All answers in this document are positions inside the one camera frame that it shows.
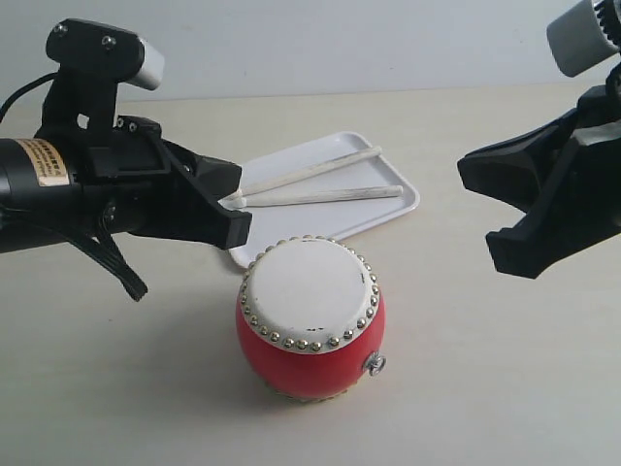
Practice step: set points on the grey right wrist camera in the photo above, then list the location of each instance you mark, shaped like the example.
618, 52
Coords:
584, 36

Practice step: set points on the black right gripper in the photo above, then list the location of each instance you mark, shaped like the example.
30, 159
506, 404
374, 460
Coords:
576, 205

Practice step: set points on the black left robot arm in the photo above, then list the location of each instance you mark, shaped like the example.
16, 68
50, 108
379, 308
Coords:
41, 187

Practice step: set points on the white wooden drumstick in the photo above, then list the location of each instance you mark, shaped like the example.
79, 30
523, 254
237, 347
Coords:
310, 171
339, 195

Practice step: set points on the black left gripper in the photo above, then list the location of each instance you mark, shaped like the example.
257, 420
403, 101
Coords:
148, 186

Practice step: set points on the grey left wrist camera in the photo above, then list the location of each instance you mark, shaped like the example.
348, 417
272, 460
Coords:
94, 58

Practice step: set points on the red small drum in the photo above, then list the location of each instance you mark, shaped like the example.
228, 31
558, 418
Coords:
310, 318

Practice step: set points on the white plastic tray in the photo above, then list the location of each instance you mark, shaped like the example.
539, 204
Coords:
337, 220

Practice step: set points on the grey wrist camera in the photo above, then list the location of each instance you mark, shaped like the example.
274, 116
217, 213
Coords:
94, 58
584, 36

